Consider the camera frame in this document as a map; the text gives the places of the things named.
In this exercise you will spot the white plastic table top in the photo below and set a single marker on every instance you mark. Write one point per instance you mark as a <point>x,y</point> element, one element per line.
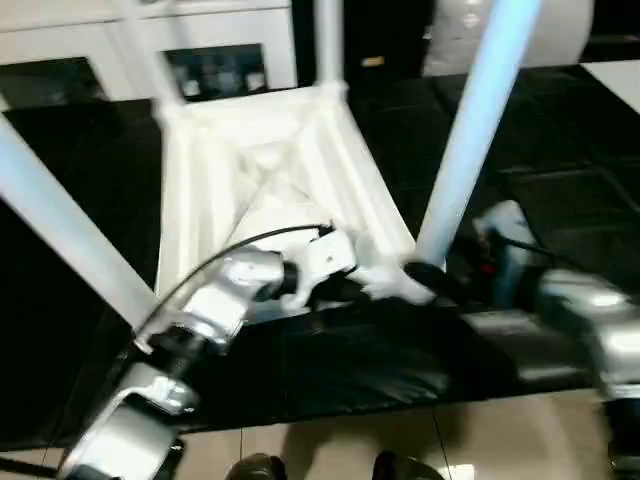
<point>210,175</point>

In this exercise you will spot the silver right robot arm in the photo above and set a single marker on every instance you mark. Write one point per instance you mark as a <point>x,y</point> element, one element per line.
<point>590,310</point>

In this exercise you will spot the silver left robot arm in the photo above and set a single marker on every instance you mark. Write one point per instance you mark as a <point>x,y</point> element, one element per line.
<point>220,300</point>

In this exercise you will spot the black work mat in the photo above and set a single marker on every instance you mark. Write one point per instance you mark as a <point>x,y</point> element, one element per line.
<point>350,350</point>

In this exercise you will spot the dark robot lower body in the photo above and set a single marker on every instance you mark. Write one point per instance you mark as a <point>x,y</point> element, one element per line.
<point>255,467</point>

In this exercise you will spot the white flat board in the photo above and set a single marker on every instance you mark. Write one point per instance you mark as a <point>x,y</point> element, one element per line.
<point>620,80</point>

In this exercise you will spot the black cabinet with yellow label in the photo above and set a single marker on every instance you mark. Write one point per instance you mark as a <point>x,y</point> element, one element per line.
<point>380,30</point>

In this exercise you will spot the white glass-door cabinet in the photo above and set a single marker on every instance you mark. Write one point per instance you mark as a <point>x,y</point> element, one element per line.
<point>225,25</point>

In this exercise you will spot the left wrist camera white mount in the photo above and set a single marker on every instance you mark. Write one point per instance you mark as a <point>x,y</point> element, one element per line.
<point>325,255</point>

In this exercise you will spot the black table frame leg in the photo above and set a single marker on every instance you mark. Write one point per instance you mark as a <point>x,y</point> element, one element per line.
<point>25,467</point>

